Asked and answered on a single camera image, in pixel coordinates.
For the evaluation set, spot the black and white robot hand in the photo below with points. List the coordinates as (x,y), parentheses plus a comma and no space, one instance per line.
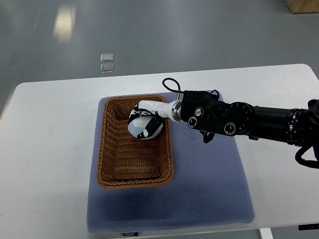
(159,110)

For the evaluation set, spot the light blue plush toy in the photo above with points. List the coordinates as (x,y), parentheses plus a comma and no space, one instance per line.
(145,127)

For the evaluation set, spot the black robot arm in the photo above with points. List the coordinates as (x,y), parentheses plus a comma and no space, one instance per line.
(206,113)

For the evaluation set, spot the brown wicker basket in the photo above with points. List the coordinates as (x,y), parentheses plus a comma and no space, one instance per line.
(124,161)

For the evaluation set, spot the lower metal floor plate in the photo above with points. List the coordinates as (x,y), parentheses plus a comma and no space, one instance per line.
(107,67)

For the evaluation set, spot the metal floor plate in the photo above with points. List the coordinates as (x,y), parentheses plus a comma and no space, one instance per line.
(106,57)
(107,67)

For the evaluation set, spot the upper metal floor plate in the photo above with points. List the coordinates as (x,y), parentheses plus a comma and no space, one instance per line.
(106,57)

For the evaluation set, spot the blue quilted mat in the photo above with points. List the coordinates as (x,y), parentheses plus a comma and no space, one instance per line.
(209,188)

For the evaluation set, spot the white table leg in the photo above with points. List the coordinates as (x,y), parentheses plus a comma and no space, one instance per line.
(266,233)

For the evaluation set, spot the brown cardboard box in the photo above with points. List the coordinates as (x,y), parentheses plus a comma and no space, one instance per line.
(302,6)

